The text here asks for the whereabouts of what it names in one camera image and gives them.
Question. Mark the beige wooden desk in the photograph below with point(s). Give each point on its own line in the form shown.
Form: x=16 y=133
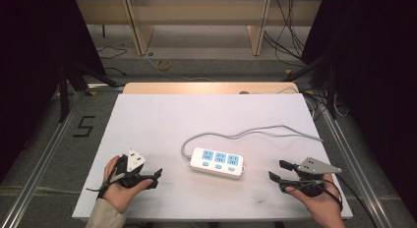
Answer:
x=196 y=11

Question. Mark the wooden table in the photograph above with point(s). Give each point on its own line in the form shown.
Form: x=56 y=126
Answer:
x=203 y=87

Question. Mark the black curtain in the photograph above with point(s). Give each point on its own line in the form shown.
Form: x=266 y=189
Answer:
x=32 y=57

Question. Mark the black metal stand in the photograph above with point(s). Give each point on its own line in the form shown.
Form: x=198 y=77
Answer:
x=314 y=69
x=75 y=78

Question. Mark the white power strip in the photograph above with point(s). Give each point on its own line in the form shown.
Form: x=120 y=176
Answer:
x=216 y=162

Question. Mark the white table cover sheet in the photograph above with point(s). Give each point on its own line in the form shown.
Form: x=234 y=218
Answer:
x=183 y=116

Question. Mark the person's right hand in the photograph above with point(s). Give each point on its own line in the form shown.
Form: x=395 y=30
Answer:
x=322 y=205

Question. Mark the yellow tape roll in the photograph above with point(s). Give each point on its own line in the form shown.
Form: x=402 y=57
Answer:
x=163 y=65

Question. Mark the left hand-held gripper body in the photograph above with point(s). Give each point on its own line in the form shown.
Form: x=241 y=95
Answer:
x=135 y=159

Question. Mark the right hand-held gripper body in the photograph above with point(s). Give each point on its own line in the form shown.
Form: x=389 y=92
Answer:
x=314 y=165

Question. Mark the metal floor rail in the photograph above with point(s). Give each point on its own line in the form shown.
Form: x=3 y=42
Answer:
x=357 y=169
x=39 y=162

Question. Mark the person's left hand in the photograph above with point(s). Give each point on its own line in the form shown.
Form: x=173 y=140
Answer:
x=118 y=196

